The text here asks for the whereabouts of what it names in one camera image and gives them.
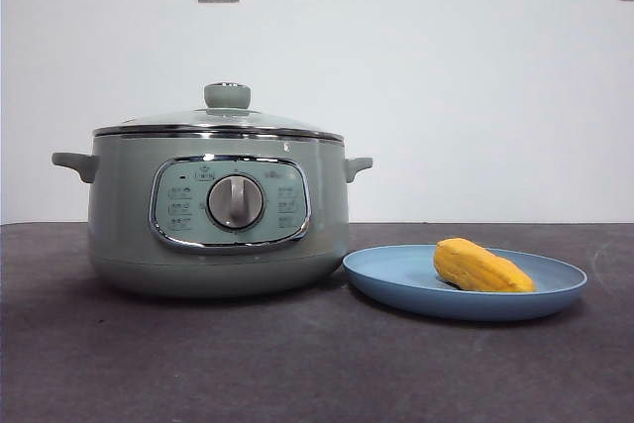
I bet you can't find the glass lid with green knob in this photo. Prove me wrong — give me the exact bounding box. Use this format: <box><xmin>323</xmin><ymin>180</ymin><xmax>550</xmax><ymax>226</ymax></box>
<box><xmin>92</xmin><ymin>81</ymin><xmax>344</xmax><ymax>140</ymax></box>

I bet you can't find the yellow corn cob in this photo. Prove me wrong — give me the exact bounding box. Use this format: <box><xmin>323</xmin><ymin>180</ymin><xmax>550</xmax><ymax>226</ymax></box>
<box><xmin>433</xmin><ymin>238</ymin><xmax>537</xmax><ymax>294</ymax></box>

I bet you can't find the blue round plate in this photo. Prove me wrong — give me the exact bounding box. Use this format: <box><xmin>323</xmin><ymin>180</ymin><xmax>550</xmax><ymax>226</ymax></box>
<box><xmin>341</xmin><ymin>243</ymin><xmax>589</xmax><ymax>321</ymax></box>

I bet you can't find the pale green electric steamer pot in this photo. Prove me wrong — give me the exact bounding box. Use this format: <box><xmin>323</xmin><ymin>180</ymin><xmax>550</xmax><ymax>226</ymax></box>
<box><xmin>51</xmin><ymin>133</ymin><xmax>373</xmax><ymax>300</ymax></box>

